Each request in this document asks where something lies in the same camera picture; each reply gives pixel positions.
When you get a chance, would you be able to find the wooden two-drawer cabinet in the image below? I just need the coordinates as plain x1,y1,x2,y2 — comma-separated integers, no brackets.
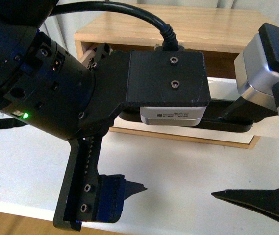
74,5,268,149

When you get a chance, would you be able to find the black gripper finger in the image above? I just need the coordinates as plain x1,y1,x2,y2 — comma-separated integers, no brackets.
211,188,279,222

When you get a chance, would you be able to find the white drawer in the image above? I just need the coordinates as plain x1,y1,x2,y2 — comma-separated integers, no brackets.
80,51,258,148

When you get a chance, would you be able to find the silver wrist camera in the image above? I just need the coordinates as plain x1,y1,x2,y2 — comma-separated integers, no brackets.
140,106,206,127

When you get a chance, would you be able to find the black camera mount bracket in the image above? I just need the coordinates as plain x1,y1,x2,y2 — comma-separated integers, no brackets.
126,51,211,107

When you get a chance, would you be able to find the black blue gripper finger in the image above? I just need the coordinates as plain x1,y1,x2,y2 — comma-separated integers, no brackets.
96,175,147,223

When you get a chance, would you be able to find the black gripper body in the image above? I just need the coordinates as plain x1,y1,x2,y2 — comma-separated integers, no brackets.
0,31,135,232

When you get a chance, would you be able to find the black camera cable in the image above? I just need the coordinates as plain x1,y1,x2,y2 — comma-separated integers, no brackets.
48,1,184,52

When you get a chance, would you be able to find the black drawer handle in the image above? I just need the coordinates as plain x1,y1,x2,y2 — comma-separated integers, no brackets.
119,100,253,133

